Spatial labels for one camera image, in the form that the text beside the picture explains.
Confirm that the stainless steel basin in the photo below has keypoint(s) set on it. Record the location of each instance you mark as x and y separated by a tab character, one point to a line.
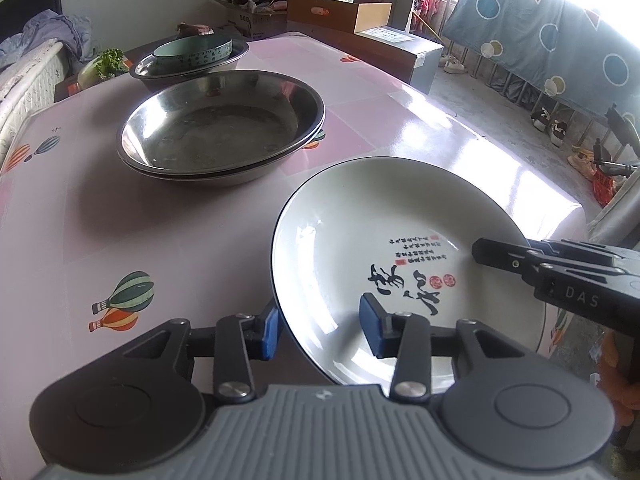
237	57

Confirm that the white ceramic plate with calligraphy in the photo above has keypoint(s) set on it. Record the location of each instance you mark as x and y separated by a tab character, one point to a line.
350	220

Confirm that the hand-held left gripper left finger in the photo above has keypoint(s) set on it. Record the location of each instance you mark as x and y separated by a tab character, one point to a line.
271	332

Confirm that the cardboard box with clutter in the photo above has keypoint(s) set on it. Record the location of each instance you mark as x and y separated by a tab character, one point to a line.
250	20

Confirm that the blue printed hanging cloth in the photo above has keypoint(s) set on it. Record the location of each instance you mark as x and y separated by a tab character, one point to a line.
540	25

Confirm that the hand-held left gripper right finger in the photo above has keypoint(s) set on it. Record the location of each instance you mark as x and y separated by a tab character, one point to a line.
370	322

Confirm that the pink printed tablecloth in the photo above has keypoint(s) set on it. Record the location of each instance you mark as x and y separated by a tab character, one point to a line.
75	210

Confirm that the red onion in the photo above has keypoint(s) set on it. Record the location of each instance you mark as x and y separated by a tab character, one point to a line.
197	28

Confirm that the large brown cardboard box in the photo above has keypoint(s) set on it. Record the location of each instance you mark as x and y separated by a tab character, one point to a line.
400	60

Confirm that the red plastic bag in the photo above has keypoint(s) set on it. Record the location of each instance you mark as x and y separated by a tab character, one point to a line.
602	187

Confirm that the person's right hand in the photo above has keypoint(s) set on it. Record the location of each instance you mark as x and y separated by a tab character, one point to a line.
617	380

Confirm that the white mattress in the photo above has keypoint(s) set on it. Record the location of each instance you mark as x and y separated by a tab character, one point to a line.
25	90

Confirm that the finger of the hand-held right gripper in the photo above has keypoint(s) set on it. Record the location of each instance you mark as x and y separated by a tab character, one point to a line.
580	251
495	255

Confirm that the black and white sneaker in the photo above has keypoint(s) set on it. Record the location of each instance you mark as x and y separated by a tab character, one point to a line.
558	134
540	121

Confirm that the beige shoe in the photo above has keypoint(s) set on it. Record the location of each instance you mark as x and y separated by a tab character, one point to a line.
582	164

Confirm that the grey cloth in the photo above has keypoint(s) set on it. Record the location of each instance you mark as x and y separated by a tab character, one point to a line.
617	210

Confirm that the blue-grey clothes pile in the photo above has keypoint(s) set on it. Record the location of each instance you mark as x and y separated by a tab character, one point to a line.
50	35

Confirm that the green ceramic bowl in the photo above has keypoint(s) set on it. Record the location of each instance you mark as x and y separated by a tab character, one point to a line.
195	57

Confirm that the green lettuce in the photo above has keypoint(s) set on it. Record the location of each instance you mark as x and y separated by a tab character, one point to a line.
112	62

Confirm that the white paper label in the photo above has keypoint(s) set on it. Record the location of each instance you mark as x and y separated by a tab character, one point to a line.
385	35

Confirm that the white shoe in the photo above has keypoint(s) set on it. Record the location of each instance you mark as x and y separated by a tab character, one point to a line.
454	66

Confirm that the large stainless steel plate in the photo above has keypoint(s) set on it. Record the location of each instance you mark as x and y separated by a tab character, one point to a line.
225	125
210	181

